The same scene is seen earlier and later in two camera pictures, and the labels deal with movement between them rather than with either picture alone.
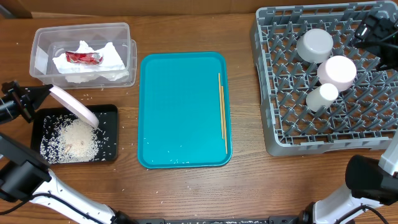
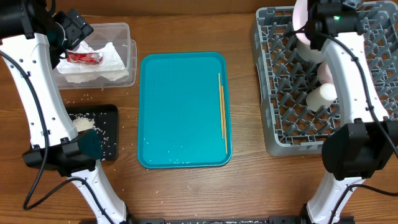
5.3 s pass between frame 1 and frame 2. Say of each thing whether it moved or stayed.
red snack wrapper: stayed
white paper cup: stayed
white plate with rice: moved
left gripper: moved
